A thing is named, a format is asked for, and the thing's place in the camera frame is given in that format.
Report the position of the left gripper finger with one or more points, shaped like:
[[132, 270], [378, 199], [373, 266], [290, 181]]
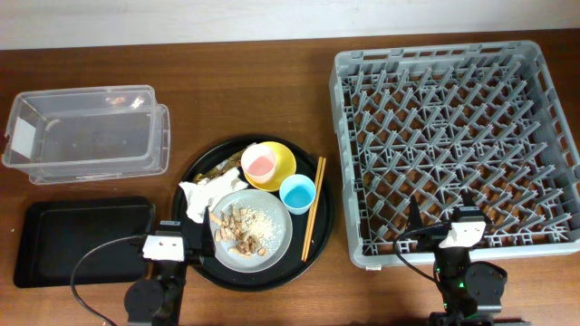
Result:
[[151, 219], [198, 238]]

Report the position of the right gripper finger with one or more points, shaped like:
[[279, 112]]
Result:
[[467, 200], [414, 220]]

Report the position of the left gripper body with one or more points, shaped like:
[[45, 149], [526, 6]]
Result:
[[192, 253]]

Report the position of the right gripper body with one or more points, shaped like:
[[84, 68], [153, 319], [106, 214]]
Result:
[[482, 236]]

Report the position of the large white napkin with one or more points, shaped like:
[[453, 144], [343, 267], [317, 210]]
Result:
[[207, 193]]

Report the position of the grey plate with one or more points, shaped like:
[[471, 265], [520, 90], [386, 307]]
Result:
[[274, 208]]

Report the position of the gold foil wrapper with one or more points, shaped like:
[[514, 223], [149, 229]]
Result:
[[222, 168]]

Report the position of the pink cup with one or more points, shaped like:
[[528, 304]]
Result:
[[259, 163]]

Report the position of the wooden chopstick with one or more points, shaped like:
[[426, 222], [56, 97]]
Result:
[[318, 198], [309, 223]]

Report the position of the blue cup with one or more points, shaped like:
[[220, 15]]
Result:
[[297, 193]]

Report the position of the yellow bowl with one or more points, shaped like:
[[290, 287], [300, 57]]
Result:
[[285, 167]]

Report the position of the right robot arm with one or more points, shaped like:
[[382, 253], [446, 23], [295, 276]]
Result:
[[471, 291]]

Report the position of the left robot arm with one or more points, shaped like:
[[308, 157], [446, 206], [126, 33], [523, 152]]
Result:
[[156, 298]]

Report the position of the grey dishwasher rack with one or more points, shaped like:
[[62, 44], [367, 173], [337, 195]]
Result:
[[431, 121]]

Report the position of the clear plastic waste bin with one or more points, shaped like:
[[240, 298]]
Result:
[[87, 134]]

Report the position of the peanut shells and rice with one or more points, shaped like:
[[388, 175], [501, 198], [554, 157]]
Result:
[[246, 230]]

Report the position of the round black serving tray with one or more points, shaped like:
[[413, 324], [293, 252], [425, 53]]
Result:
[[290, 266]]

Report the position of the black rectangular tray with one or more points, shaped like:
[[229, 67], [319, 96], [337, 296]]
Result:
[[57, 234]]

